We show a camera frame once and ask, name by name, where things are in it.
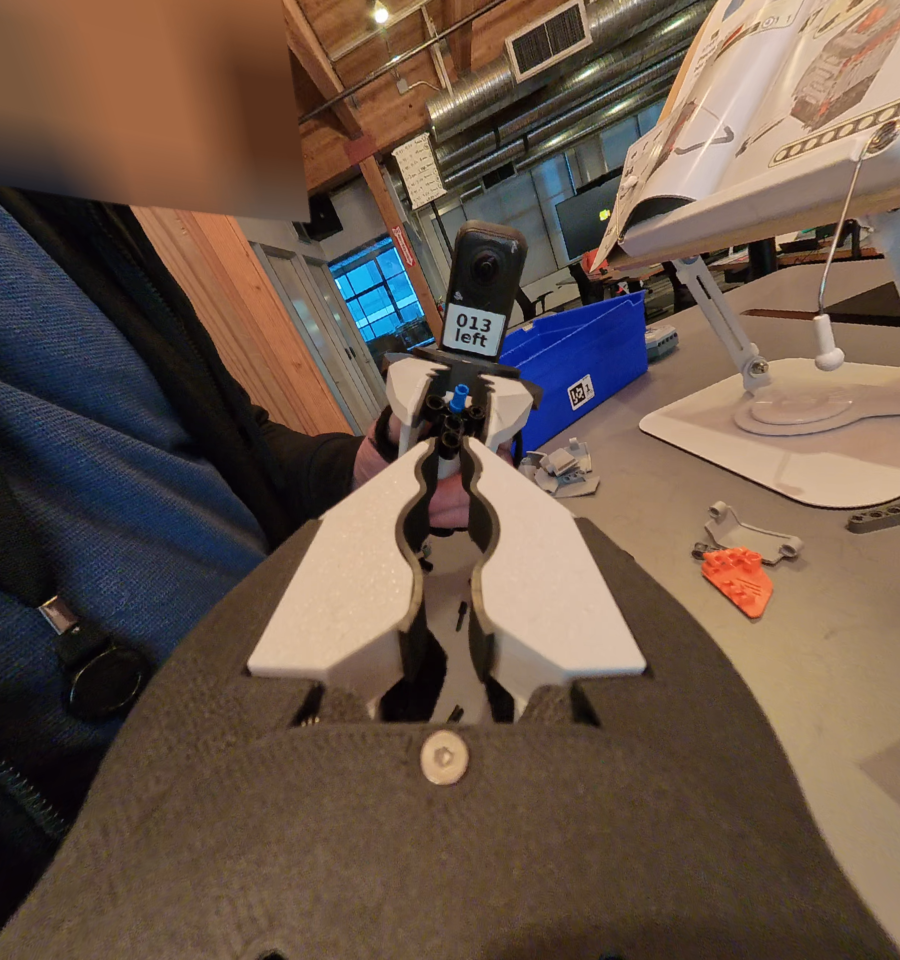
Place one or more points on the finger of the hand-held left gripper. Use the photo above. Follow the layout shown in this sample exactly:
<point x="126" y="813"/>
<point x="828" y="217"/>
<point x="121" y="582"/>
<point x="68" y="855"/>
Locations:
<point x="408" y="390"/>
<point x="511" y="409"/>

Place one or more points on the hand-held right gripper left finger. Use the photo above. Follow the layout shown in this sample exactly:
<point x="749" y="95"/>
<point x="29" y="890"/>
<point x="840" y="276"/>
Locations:
<point x="330" y="600"/>

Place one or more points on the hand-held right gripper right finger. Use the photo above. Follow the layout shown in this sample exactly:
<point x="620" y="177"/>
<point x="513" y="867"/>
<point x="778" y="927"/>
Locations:
<point x="562" y="600"/>

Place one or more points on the blue pin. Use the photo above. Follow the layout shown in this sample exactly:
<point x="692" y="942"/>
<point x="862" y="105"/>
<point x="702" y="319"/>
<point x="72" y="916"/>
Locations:
<point x="460" y="396"/>

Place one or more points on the small black angled beam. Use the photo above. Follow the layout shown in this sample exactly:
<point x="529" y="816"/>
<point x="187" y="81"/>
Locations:
<point x="457" y="431"/>

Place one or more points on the blue plastic bin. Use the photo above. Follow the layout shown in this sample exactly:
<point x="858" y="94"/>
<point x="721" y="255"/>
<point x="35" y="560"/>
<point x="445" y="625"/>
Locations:
<point x="570" y="360"/>

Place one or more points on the person's left forearm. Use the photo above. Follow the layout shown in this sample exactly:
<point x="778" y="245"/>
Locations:
<point x="307" y="465"/>

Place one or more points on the person's left hand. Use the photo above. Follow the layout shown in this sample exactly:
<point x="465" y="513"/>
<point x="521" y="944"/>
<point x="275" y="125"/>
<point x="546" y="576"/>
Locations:
<point x="450" y="502"/>

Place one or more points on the blue window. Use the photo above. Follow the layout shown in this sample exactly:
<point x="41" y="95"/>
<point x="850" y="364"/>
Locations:
<point x="375" y="292"/>

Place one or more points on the red chair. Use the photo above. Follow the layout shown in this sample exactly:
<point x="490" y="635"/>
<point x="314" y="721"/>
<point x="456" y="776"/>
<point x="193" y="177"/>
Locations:
<point x="592" y="261"/>

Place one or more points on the black monitor screen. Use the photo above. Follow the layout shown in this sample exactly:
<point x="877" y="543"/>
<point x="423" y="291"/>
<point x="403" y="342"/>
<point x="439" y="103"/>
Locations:
<point x="581" y="217"/>

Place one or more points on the small grey pin connector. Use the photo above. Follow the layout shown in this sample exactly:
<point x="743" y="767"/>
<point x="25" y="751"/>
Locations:
<point x="701" y="553"/>

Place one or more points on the grey motor block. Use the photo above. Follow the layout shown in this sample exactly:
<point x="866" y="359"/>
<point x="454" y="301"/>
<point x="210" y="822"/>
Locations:
<point x="661" y="341"/>

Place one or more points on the orange wedge panel piece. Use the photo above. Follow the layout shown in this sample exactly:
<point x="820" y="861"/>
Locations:
<point x="738" y="581"/>

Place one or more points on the grey curved panel piece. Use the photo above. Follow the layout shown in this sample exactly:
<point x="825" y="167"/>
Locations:
<point x="749" y="534"/>

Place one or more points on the black jacket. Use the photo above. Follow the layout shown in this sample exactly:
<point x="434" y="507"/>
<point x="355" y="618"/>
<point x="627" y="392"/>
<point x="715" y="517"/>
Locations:
<point x="195" y="337"/>

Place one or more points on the white ceiling vent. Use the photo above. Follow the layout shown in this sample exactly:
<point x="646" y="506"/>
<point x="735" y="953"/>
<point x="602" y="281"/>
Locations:
<point x="547" y="37"/>

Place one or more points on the white book stand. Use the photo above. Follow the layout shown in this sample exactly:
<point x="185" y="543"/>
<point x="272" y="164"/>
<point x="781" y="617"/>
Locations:
<point x="794" y="435"/>

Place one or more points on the grey angled beam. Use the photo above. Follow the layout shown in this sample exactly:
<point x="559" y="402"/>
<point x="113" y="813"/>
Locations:
<point x="892" y="517"/>

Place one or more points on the instruction booklet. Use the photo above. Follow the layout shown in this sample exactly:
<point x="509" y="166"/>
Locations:
<point x="794" y="75"/>

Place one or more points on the wall calendar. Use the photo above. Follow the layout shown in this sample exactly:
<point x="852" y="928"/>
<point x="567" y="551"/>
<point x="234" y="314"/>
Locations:
<point x="418" y="171"/>

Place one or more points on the wooden post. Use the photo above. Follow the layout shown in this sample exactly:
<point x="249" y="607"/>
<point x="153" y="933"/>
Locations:
<point x="390" y="195"/>

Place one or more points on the silver air duct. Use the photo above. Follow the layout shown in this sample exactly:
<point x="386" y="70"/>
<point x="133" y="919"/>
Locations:
<point x="570" y="97"/>

